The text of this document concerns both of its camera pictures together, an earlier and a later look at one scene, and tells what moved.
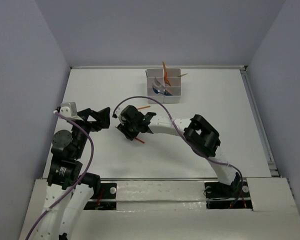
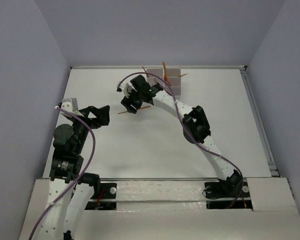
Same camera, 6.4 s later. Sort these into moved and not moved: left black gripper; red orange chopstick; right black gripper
Moved: red orange chopstick; right black gripper
Not moved: left black gripper
